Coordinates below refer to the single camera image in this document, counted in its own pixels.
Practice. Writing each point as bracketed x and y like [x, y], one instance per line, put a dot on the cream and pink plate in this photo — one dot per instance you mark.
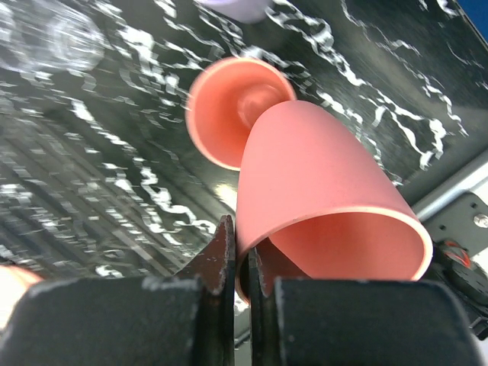
[15, 281]

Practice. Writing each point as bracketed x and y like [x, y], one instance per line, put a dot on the clear glass cup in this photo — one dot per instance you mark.
[48, 36]

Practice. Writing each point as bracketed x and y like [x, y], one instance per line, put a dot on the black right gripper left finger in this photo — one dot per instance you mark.
[185, 319]

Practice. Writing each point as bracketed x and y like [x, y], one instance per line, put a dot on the lilac plastic cup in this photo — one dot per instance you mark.
[244, 11]

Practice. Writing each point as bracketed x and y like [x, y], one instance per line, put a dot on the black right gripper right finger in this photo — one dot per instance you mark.
[299, 321]

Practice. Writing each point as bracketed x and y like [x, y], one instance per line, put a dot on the pink plastic cup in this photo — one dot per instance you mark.
[315, 202]
[225, 101]

